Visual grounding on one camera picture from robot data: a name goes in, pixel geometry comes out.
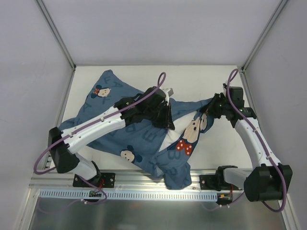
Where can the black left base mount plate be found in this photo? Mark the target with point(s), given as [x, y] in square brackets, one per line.
[103, 180]

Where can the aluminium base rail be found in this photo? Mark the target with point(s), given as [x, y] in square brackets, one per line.
[131, 180]

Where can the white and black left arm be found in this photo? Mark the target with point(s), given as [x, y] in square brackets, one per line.
[64, 144]

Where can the left aluminium frame post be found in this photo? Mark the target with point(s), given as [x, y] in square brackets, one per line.
[55, 32]

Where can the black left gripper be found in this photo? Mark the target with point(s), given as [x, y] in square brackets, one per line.
[165, 116]

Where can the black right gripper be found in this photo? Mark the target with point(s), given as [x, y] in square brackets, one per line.
[214, 105]

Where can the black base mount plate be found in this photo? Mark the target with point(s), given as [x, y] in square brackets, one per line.
[212, 182]
[103, 180]

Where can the aluminium frame post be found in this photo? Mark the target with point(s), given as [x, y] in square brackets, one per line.
[55, 32]
[269, 25]

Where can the white slotted cable duct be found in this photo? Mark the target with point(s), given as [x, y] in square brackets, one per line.
[129, 195]

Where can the right aluminium frame post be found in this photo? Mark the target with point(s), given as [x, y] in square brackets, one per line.
[269, 25]

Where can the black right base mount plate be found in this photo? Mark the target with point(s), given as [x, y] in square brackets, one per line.
[212, 182]

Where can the blue cartoon print pillowcase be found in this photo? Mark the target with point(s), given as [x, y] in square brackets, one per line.
[140, 143]

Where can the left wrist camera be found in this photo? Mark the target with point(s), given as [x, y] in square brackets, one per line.
[168, 91]

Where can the white pillow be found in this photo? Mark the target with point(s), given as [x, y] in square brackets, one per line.
[180, 125]

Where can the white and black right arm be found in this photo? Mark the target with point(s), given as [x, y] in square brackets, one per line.
[269, 179]

